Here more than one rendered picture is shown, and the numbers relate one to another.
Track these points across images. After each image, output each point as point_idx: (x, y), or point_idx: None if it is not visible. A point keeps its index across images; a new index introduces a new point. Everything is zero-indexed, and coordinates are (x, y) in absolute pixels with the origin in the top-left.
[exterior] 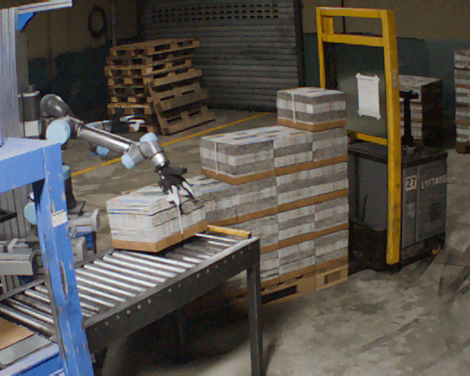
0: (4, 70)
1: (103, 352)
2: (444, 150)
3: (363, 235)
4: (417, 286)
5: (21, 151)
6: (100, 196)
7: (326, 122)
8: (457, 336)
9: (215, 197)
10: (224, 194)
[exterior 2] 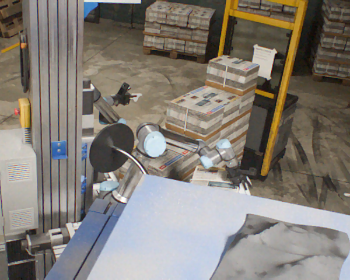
0: (69, 66)
1: None
2: (294, 95)
3: (245, 156)
4: (287, 193)
5: None
6: None
7: (248, 88)
8: None
9: (193, 153)
10: None
